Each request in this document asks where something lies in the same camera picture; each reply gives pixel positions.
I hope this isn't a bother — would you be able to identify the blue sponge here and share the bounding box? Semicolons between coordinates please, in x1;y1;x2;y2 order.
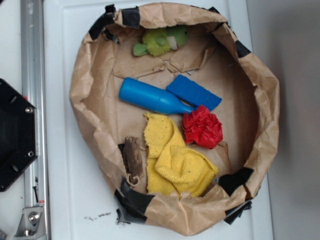
166;74;222;111

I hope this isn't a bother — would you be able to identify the blue plastic bottle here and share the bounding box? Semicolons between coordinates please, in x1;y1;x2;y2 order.
119;77;195;115

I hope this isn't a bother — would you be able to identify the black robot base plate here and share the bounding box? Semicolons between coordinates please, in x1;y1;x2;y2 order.
0;79;37;192

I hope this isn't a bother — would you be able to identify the white plastic tray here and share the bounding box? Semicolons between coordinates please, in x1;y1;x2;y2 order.
43;0;274;240

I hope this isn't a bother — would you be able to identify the brown wood piece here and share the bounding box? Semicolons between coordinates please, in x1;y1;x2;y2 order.
123;136;144;184

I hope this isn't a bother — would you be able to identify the brown paper bag bin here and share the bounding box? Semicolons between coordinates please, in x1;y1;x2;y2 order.
69;2;280;236

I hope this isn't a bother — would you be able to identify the green plush toy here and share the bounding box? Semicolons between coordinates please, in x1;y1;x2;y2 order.
132;25;188;57

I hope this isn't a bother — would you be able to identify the red crumpled paper ball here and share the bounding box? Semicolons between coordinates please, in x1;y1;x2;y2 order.
182;105;223;149

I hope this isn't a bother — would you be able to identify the metal corner bracket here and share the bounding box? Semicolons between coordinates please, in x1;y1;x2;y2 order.
14;206;46;240

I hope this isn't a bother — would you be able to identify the yellow towel cloth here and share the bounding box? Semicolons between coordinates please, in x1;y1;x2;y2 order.
143;112;219;197

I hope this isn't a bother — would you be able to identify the aluminium frame rail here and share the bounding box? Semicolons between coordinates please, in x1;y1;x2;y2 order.
20;0;52;240

